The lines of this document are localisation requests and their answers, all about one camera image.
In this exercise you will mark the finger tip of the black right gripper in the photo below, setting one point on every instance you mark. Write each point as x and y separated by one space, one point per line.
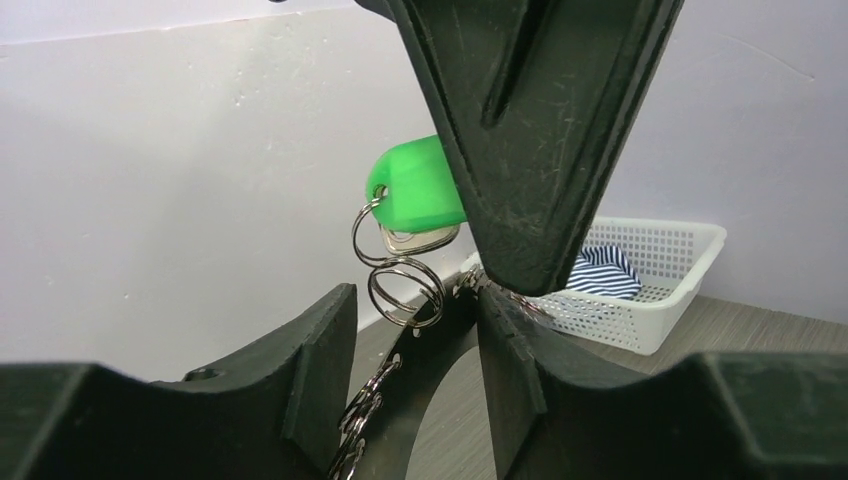
533 102

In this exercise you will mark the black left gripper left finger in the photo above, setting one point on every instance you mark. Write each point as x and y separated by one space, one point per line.
269 410

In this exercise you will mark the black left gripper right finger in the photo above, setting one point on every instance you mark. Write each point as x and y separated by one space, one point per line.
558 411

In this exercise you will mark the green key tag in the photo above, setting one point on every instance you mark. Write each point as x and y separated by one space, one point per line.
418 208

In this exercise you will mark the white plastic basket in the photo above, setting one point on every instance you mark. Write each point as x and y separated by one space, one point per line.
671 259

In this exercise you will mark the blue striped shirt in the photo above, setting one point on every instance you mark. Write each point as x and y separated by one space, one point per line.
606 271

